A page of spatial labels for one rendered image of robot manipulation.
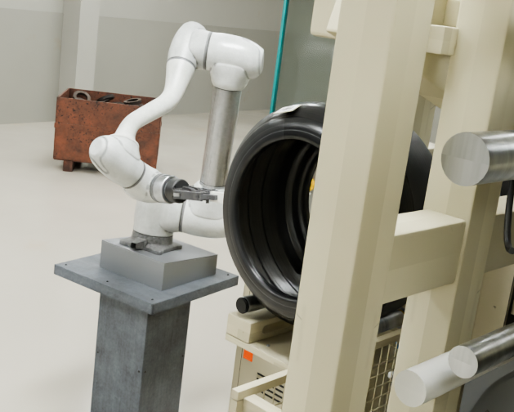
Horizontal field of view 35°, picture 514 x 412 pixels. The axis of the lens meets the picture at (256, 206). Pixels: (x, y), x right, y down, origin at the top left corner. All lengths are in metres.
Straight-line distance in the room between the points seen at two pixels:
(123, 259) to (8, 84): 6.83
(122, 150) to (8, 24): 7.27
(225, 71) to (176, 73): 0.17
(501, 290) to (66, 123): 5.85
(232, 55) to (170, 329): 1.07
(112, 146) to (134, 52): 8.64
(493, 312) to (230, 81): 1.24
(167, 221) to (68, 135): 4.57
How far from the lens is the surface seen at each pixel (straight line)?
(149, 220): 3.01
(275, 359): 2.13
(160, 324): 3.09
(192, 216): 2.98
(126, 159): 2.44
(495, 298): 2.07
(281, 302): 2.06
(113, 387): 3.24
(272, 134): 2.02
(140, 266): 2.98
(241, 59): 2.78
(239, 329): 2.20
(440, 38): 1.45
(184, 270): 3.00
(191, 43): 2.80
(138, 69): 11.14
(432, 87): 1.62
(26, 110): 9.95
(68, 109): 7.47
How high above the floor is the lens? 1.68
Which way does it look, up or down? 14 degrees down
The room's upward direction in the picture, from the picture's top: 7 degrees clockwise
